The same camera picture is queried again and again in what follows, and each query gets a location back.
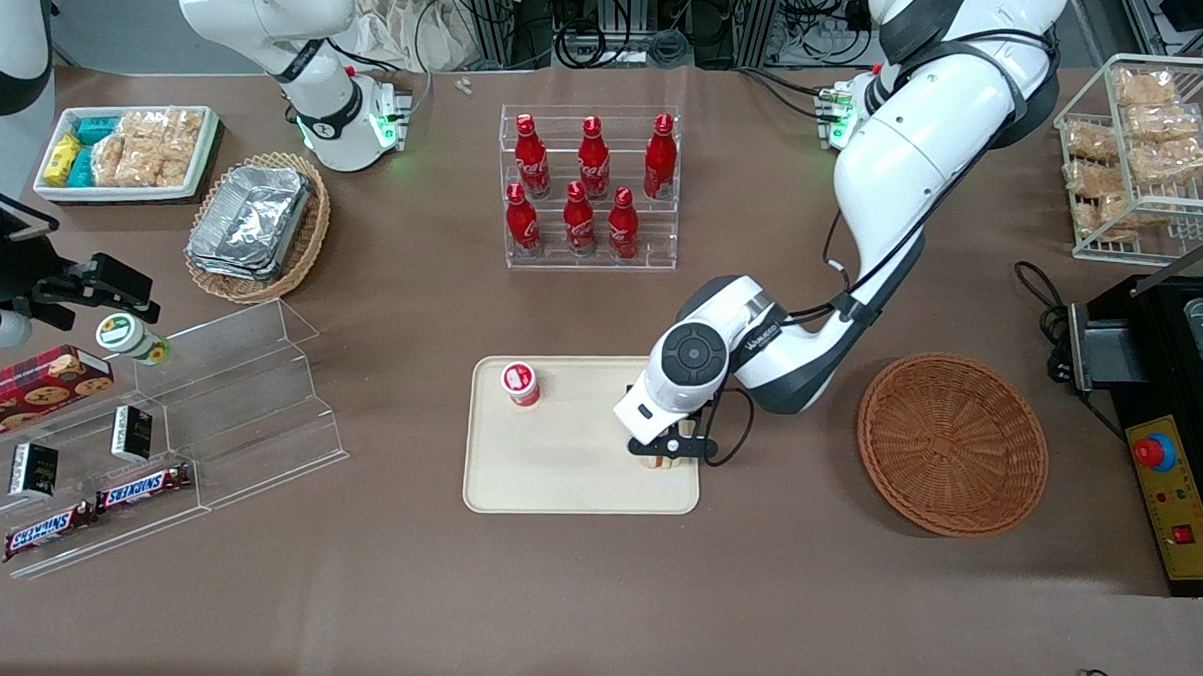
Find white wire basket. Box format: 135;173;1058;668
1049;52;1203;267

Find yellow emergency stop box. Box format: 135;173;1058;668
1111;401;1203;599

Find clear acrylic bottle rack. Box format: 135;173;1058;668
494;100;684;276

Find beige plastic serving tray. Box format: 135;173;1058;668
462;349;706;522

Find black table appliance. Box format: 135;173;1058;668
1083;272;1203;422

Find triangular sandwich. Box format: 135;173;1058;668
647;418;700;479

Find grey metal plate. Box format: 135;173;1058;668
1065;298;1156;396

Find small black box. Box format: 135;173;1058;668
110;405;156;464
7;441;60;502

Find snickers chocolate bar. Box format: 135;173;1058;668
2;498;98;566
94;459;196;518

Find black looped power cable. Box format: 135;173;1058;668
1007;260;1131;442

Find red cola bottle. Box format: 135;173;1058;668
606;186;642;262
561;181;600;259
512;113;554;199
576;115;613;201
642;112;679;202
503;182;544;259

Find red emergency stop button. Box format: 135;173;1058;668
1133;434;1180;473

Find black base cable bundle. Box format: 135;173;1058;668
737;67;844;123

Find clear rice cracker bag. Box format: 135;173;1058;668
118;109;170;146
163;109;206;155
117;141;195;190
90;135;129;188

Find white rectangular snack bin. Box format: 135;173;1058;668
32;100;221;210

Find beige cloth bag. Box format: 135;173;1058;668
343;0;479;76

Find clear acrylic stepped shelf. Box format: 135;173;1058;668
0;289;356;592

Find red plaid cookie box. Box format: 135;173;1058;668
0;343;117;459

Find green lidded white cup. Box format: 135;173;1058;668
94;312;174;368

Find clear cracker snack bag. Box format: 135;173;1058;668
1113;68;1181;111
1063;158;1121;199
1075;190;1146;244
1064;121;1122;163
1122;101;1203;147
1127;136;1203;191

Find aluminium frame profile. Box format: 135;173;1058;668
457;0;520;72
735;0;782;67

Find yellow snack pack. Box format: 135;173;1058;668
43;132;83;188

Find light oval wicker basket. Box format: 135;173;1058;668
181;148;334;308

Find aluminium foil container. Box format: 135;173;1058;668
190;163;314;269
184;248;290;284

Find brown round wicker basket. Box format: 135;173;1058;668
853;350;1053;542

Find red cup with white lid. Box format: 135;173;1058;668
500;361;544;409

